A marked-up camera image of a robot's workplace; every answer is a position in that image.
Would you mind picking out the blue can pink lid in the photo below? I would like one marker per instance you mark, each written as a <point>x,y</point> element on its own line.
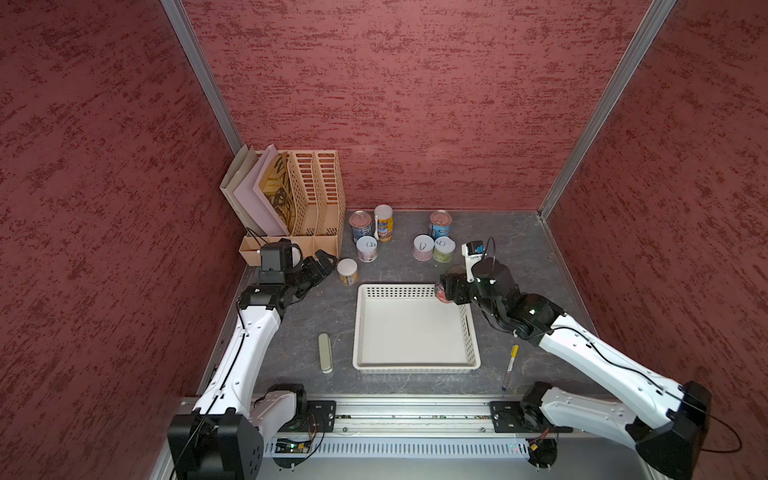
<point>361,225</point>
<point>440,222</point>

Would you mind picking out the beige folder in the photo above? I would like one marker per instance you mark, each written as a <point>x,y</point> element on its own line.
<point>233,183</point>

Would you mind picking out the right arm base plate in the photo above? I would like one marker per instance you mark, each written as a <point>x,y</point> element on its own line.
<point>521,418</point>

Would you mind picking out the olive pencil case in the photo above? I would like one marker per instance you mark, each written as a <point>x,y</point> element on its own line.
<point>325,353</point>

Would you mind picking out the tall yellow blue can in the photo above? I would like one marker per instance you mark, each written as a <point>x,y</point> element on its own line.
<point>383,215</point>

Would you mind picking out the white plastic basket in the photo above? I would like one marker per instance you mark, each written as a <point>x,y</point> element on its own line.
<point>406,329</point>

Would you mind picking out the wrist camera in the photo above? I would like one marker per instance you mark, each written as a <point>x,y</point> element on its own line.
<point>472,252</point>
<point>281,256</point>

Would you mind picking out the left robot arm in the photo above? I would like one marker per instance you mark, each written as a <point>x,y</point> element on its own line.
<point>237,374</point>

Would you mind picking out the beige desk file organizer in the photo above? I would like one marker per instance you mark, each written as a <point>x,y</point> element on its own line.
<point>320,206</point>

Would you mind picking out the aluminium front rail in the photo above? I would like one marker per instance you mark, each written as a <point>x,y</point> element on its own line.
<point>414,414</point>

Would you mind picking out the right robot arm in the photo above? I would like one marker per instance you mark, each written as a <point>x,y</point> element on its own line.
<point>672,449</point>

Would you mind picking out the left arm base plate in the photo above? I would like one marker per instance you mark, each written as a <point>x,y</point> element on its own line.
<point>317,415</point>

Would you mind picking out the yellow patterned book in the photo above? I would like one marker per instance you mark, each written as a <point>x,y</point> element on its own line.
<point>275,185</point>

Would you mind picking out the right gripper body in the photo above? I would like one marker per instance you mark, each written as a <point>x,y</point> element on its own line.
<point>476,293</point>

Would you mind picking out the yellow marker pen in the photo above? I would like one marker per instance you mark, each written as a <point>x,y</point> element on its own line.
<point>506,384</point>

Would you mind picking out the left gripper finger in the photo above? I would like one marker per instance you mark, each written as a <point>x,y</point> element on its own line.
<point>311,277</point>
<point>324,263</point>

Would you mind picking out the lilac folder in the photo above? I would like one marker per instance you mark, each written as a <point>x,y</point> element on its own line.
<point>256,204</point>

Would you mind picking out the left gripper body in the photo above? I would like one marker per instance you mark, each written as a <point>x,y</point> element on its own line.
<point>294,278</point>

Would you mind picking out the yellow can white lid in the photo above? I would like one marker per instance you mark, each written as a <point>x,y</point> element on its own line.
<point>347,270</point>

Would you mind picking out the small pink white can left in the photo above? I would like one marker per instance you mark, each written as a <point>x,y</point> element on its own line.
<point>367,248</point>

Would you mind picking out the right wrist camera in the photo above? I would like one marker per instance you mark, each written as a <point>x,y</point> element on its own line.
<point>472,252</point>

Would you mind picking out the small green can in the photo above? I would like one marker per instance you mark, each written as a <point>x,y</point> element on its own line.
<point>444,249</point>

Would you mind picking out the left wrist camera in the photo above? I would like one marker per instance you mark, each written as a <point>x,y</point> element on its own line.
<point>281,256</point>

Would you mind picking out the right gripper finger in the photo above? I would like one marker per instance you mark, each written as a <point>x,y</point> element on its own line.
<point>460,292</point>
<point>454,277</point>

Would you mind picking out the dark can brown lid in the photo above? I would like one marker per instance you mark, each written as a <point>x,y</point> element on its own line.
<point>441,294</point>

